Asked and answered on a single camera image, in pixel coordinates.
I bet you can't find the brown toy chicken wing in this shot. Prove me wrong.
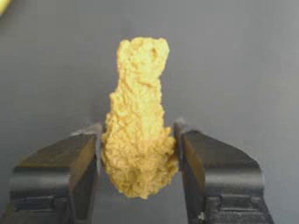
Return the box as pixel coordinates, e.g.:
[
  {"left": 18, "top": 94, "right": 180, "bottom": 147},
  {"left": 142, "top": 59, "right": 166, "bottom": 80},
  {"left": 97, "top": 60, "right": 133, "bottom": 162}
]
[{"left": 98, "top": 36, "right": 180, "bottom": 200}]

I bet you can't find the yellow plate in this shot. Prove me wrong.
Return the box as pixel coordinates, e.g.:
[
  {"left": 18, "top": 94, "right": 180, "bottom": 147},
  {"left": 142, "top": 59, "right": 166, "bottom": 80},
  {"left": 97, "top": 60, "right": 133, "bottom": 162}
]
[{"left": 0, "top": 0, "right": 13, "bottom": 16}]

